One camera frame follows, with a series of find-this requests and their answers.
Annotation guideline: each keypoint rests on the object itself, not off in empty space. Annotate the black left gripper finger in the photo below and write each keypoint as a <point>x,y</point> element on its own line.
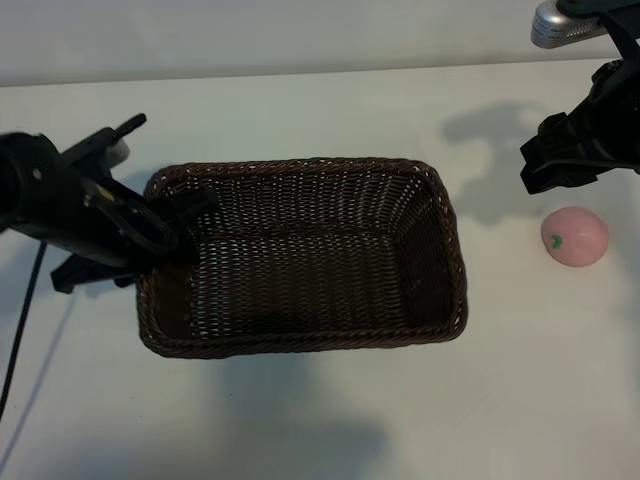
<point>85,275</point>
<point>192,206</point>

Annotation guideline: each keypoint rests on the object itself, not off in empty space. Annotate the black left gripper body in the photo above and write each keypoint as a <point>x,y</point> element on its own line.
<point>105,225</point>

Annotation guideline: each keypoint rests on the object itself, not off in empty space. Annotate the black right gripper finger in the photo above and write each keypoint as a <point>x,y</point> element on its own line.
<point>555,177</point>
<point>545,142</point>

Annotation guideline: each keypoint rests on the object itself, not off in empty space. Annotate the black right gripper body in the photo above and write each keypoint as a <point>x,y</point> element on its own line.
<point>612,115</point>

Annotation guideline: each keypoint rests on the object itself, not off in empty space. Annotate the pink peach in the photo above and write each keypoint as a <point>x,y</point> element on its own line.
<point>575,237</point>

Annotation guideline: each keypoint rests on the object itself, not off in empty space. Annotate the dark brown wicker basket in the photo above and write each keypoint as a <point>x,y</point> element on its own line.
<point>300,285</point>

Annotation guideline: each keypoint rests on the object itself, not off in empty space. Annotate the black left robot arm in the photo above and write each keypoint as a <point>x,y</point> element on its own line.
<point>25,180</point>

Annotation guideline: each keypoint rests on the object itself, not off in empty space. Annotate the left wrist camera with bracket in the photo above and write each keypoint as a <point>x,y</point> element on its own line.
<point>100,142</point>

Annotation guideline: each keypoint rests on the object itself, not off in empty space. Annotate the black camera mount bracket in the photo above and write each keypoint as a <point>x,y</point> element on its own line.
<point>620,25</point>

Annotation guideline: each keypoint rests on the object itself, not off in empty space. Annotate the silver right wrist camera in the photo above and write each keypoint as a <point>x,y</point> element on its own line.
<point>565,25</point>

